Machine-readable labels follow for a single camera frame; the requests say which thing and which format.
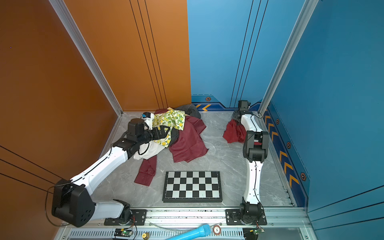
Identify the small maroon cloth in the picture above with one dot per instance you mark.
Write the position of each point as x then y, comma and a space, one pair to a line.
147, 171

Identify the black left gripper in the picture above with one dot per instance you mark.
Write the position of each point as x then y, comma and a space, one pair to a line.
162, 134

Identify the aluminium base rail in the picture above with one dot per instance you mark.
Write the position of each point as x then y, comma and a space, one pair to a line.
284, 223

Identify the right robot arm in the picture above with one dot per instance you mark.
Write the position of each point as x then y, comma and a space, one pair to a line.
255, 152

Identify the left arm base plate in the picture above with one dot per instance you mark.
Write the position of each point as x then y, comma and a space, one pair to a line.
137, 218

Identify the green circuit board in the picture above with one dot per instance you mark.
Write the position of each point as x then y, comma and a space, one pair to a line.
123, 234

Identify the right small circuit board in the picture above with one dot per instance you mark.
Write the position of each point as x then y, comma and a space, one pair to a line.
256, 231

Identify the brass knob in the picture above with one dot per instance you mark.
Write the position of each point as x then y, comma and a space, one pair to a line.
146, 236

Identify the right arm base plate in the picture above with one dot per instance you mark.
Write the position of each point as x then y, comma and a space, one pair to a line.
233, 218

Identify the dark grey cloth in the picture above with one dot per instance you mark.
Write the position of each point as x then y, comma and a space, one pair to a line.
190, 110

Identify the lemon print cloth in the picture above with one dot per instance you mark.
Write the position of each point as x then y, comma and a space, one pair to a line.
175, 119

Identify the red white round disc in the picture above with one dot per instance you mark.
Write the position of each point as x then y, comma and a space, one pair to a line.
217, 230

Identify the right aluminium corner post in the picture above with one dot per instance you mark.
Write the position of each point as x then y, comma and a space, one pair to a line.
292, 43

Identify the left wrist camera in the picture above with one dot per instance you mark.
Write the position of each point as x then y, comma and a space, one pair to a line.
147, 116

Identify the light blue cylinder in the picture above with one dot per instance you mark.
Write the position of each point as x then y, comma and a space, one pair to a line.
200, 232

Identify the red shirt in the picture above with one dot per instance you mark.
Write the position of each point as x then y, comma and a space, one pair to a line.
235, 132

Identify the black white chessboard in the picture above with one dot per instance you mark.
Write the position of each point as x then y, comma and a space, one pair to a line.
192, 187

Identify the aluminium corner post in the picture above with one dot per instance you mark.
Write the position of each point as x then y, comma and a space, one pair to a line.
75, 34
292, 43

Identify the white cloth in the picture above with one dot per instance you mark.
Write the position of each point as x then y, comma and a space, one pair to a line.
147, 151

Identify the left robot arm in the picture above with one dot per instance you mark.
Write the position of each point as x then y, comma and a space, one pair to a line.
72, 200

